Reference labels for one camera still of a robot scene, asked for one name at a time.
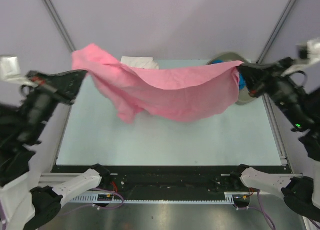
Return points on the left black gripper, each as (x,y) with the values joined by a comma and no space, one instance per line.
(65,85)

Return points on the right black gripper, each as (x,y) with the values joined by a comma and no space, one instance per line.
(259,77)

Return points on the blue t shirt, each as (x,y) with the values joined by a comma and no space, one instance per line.
(241,83)

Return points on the grey plastic tray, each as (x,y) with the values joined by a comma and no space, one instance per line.
(244,97)

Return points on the pink t shirt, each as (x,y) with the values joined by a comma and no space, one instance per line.
(181,94)

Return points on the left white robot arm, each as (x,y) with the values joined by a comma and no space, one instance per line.
(24,204)

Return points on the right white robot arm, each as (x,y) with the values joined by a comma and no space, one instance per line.
(301,194)

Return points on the white flower print t shirt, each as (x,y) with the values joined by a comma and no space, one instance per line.
(140,62)

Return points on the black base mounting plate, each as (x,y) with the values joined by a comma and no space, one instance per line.
(191,182)

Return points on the right aluminium frame post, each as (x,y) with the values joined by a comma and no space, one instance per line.
(289,7)

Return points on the aluminium frame post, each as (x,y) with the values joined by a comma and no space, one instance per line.
(289,7)
(51,9)

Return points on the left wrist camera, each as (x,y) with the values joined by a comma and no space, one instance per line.
(10,71)

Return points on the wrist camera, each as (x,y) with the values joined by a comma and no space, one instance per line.
(308,55)
(10,71)

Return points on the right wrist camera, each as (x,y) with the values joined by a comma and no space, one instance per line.
(308,55)

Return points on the left aluminium frame post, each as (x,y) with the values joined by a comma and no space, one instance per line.
(51,9)

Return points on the grey slotted cable duct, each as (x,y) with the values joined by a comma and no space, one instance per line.
(102,198)

